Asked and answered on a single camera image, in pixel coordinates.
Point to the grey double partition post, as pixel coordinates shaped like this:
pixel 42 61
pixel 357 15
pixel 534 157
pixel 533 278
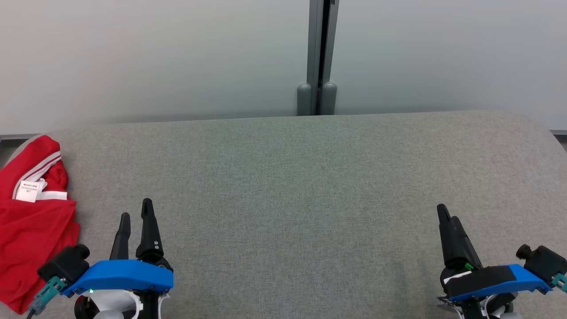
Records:
pixel 316 66

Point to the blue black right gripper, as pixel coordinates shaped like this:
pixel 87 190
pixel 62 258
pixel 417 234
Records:
pixel 487 281

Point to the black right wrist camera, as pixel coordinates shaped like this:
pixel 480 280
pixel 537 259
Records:
pixel 545 261

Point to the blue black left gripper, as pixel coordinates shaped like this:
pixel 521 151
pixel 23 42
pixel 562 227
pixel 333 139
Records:
pixel 124 274

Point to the teal camera connector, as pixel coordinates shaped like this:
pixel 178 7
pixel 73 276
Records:
pixel 46 294
pixel 561 282

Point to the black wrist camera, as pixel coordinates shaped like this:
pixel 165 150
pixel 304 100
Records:
pixel 545 261
pixel 64 263

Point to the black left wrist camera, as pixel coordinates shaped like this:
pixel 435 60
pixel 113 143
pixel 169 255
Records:
pixel 64 263

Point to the red shirt with white sleeves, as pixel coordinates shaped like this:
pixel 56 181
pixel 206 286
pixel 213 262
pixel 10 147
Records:
pixel 31 235

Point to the teal left camera connector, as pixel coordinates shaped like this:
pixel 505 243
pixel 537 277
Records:
pixel 46 294

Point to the teal right camera connector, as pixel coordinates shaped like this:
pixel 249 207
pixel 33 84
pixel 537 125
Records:
pixel 561 282

